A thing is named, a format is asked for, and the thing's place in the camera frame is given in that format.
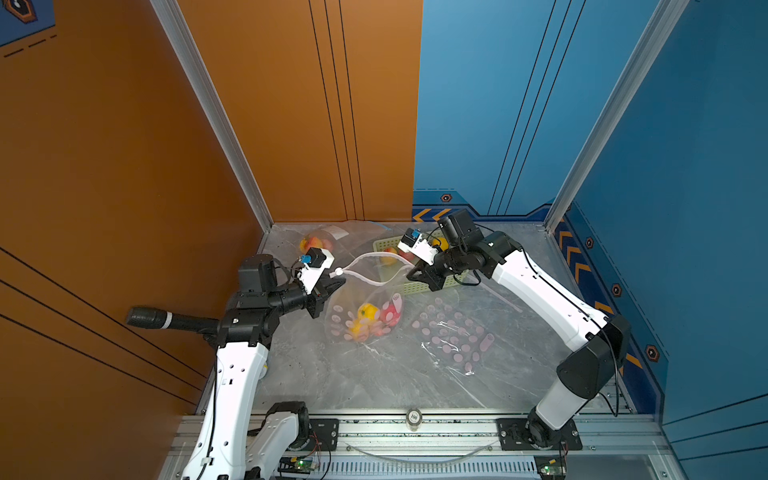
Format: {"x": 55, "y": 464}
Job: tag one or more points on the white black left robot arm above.
{"x": 223, "y": 449}

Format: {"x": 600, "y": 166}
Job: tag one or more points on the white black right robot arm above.
{"x": 598, "y": 343}

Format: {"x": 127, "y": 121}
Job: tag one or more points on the green circuit board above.
{"x": 297, "y": 466}
{"x": 550, "y": 468}

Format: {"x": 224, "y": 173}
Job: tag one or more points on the green circuit board left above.
{"x": 297, "y": 466}

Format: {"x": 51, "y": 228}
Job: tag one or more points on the aluminium corner post right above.
{"x": 662, "y": 22}

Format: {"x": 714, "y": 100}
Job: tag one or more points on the pink-trimmed bag of bags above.
{"x": 452, "y": 339}

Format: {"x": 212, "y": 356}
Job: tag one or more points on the aluminium corner post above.
{"x": 177, "y": 31}
{"x": 662, "y": 22}

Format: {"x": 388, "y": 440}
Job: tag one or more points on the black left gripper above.
{"x": 319, "y": 294}

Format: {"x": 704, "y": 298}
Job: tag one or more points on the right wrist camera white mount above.
{"x": 415, "y": 242}

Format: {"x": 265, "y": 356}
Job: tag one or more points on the black microphone on stand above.
{"x": 156, "y": 319}

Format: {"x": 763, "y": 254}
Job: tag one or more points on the clear zip-top bag blue zipper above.
{"x": 347, "y": 240}

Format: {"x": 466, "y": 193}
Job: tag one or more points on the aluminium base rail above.
{"x": 483, "y": 445}

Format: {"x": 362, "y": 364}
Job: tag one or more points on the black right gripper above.
{"x": 434, "y": 281}

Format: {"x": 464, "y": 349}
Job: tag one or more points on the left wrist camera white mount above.
{"x": 312, "y": 265}

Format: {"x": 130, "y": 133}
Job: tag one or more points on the clear zip-top bag pink zipper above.
{"x": 374, "y": 278}

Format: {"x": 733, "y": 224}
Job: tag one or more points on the plain yellow peach with leaf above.
{"x": 368, "y": 314}

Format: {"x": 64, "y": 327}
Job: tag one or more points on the large pink peach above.
{"x": 391, "y": 311}

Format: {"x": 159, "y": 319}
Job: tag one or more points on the green circuit board right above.
{"x": 550, "y": 468}

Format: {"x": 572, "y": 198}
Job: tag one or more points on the aluminium corner post left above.
{"x": 177, "y": 31}

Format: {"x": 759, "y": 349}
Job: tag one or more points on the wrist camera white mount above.
{"x": 415, "y": 242}
{"x": 312, "y": 265}

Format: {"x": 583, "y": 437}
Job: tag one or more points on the round silver knob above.
{"x": 414, "y": 419}

